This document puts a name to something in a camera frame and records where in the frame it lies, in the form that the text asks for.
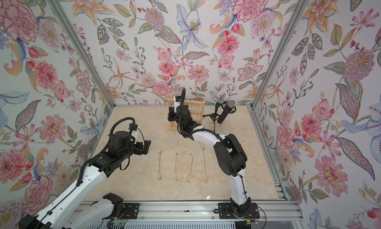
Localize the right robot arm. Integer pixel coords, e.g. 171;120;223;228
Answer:
168;105;251;218

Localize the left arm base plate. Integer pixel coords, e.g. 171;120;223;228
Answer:
104;203;140;220

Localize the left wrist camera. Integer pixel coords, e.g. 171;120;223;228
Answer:
129;123;138;144

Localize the black microphone on tripod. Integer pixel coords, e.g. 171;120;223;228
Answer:
203;100;236;131

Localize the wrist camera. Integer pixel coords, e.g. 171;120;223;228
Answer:
174;96;182;113
129;123;138;144

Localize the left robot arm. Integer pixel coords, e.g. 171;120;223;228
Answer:
18;131;151;229

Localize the gold chain necklace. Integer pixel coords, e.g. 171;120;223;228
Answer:
174;153;181;182

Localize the aluminium mounting rail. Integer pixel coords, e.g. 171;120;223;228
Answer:
47;200;304;223

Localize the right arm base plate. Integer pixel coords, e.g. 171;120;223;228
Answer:
213;202;260;220

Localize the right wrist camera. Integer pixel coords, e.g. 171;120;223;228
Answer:
174;96;182;113

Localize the wooden jewelry display stand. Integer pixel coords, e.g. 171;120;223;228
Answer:
167;97;205;131

